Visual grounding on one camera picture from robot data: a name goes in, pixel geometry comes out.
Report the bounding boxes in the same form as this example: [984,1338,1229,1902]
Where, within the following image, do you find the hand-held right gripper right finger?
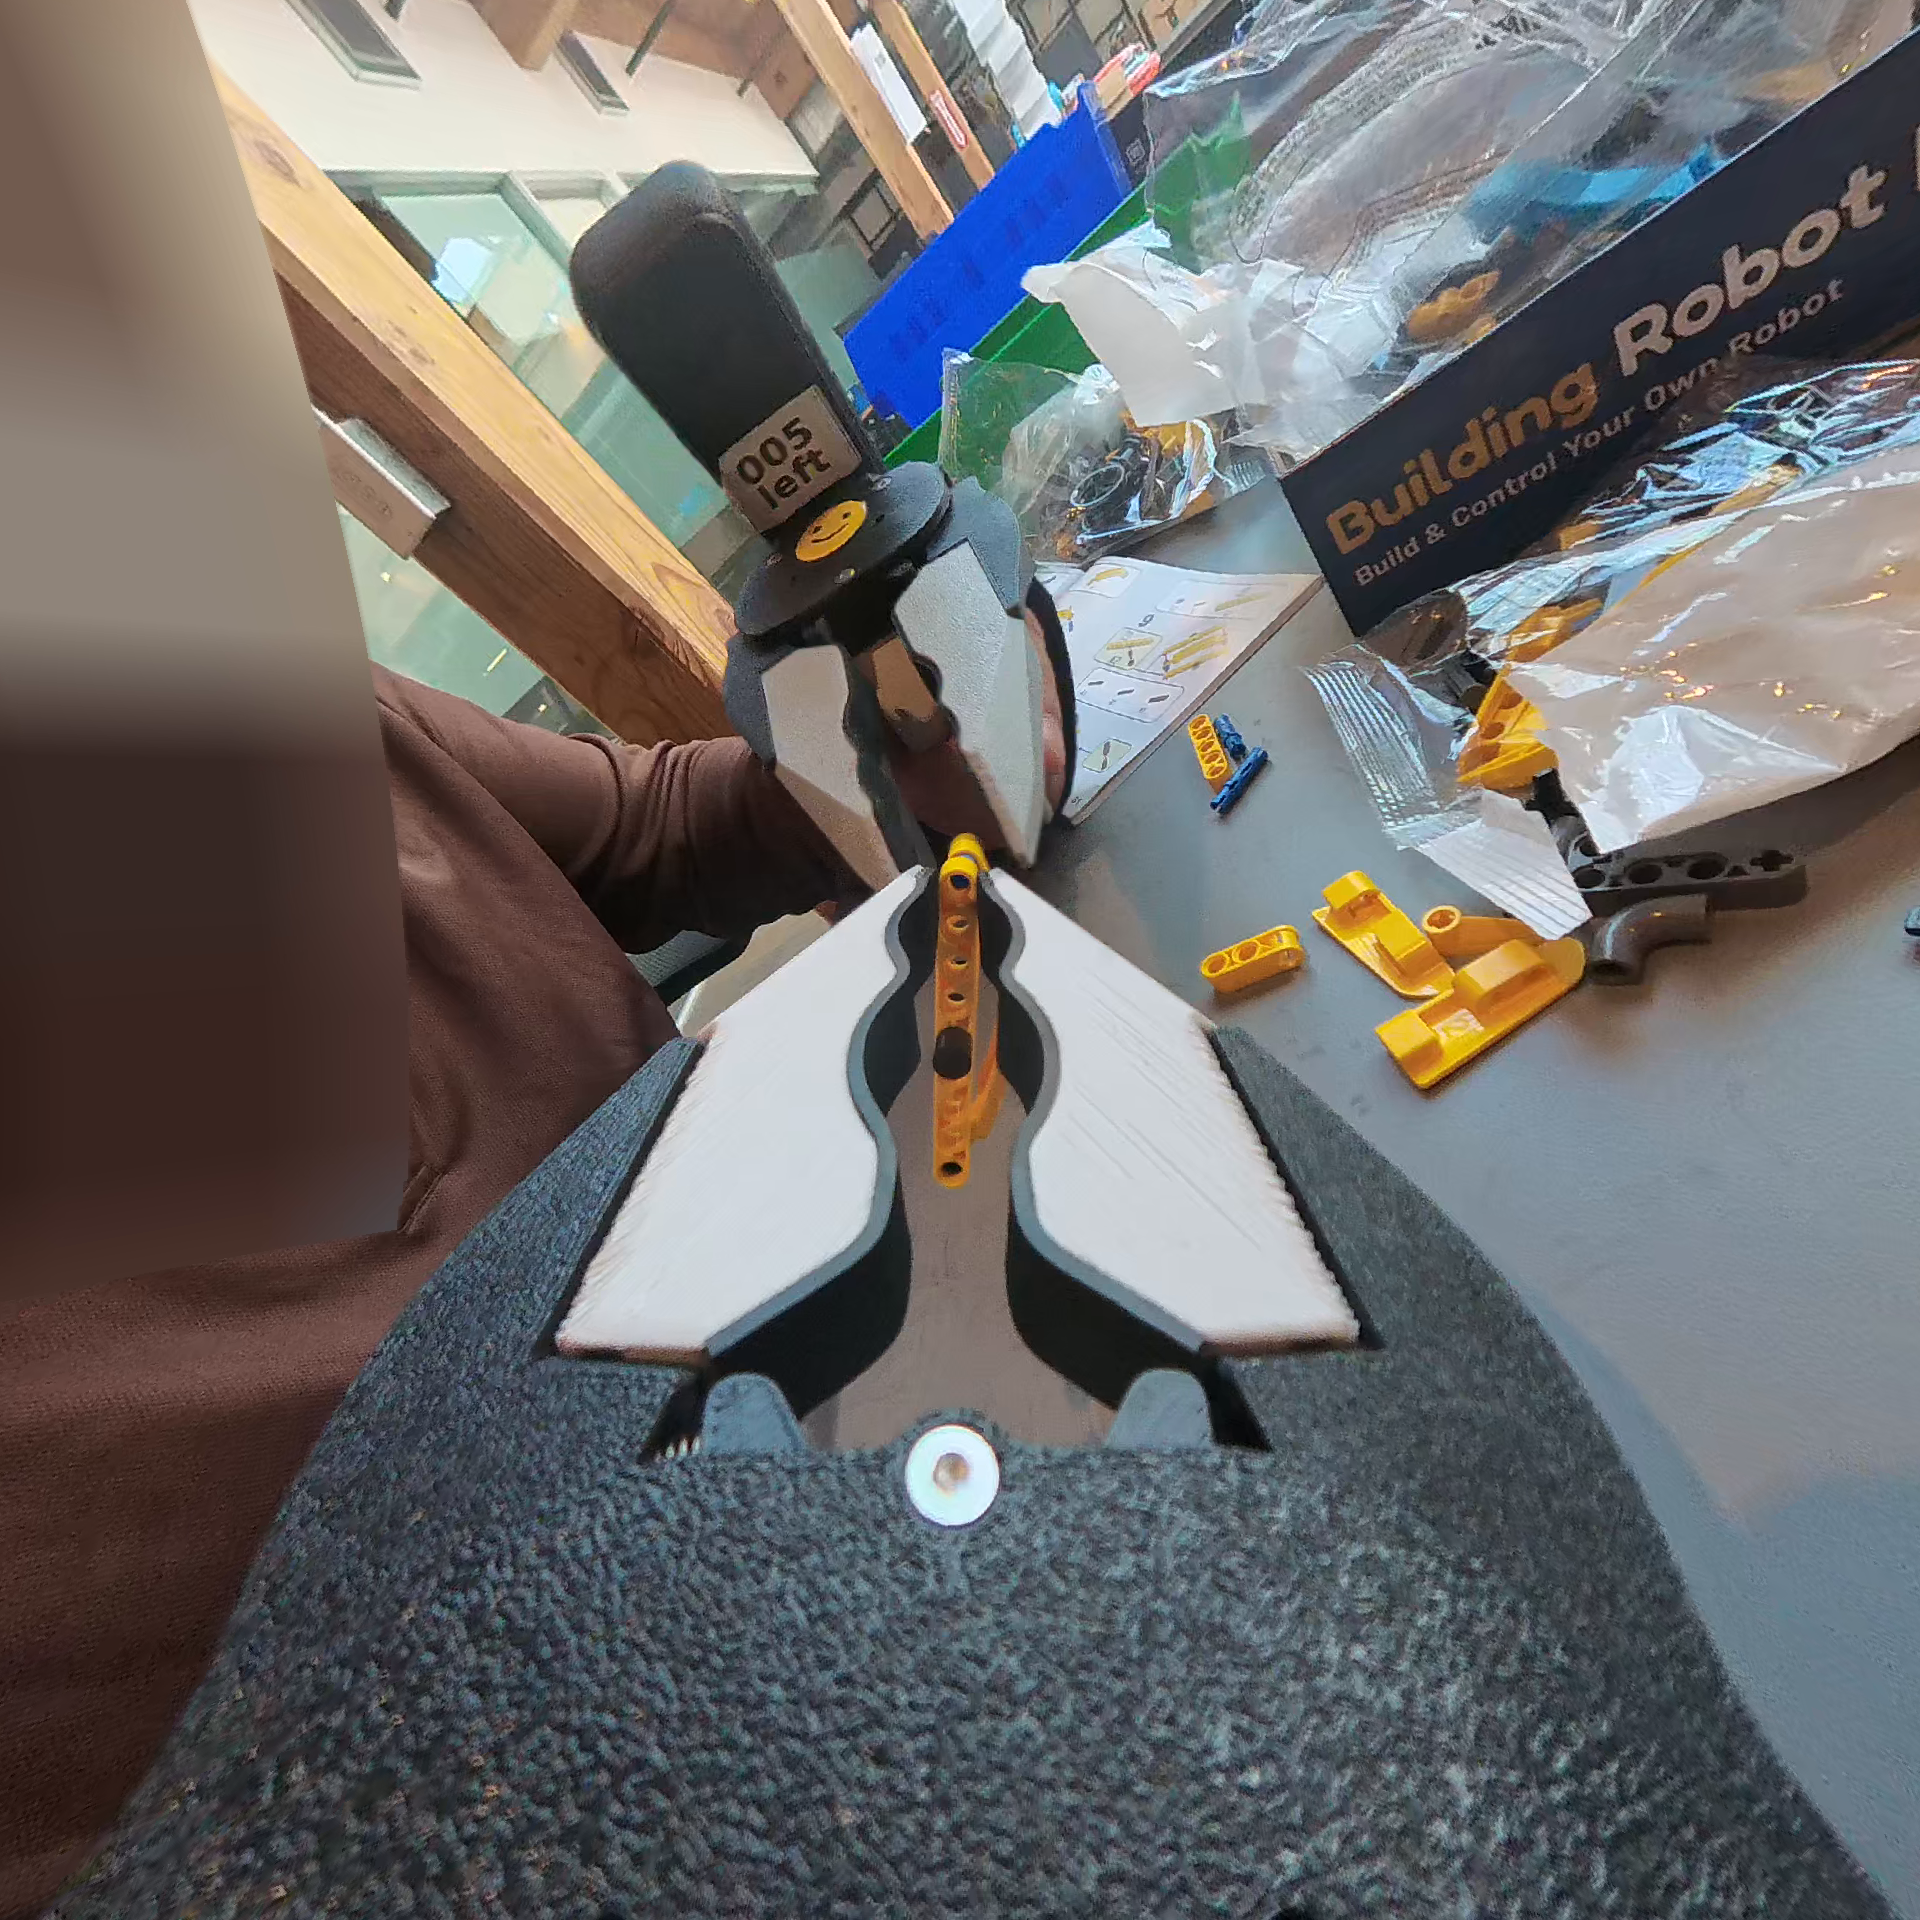
[984,870,1366,1358]

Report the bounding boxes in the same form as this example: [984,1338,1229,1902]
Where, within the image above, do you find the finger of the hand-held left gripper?
[759,639,904,887]
[895,541,1057,873]

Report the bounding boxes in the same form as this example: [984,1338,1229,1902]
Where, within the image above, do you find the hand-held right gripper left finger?
[554,870,924,1366]

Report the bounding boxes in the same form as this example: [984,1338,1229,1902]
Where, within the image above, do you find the yellow beam black pin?
[926,834,999,1191]

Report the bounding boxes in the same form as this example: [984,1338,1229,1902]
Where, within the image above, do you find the person's left forearm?
[375,667,877,962]

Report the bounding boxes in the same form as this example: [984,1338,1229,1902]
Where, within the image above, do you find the grey desk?
[676,451,1920,1892]

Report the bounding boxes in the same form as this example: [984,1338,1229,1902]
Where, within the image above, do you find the person's left hand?
[854,639,1012,878]

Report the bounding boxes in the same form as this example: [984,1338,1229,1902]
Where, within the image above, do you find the open white instruction manual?
[1036,556,1325,821]

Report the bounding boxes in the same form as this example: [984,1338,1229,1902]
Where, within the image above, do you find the short yellow three-hole beam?
[1197,921,1312,1002]

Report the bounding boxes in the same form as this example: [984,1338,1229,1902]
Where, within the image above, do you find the short yellow beam blue pin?
[1183,708,1272,821]

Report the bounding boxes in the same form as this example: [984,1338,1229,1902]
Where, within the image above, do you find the wooden table leg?
[210,75,741,740]

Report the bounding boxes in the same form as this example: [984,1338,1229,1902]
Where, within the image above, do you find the plastic bag of wheel parts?
[937,345,1263,559]

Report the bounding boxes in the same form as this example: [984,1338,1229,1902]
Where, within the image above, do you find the blue bin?
[841,106,1136,425]

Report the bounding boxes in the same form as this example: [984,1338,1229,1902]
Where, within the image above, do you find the green plastic bin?
[1061,106,1262,308]

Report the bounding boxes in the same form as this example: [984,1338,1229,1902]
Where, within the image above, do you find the clear bags inside box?
[1030,0,1920,457]

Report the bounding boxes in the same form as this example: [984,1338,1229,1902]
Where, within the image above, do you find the blue kit box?
[1274,33,1920,638]

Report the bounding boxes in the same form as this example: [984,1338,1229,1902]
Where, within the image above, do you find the plastic bag of yellow parts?
[1304,362,1920,951]

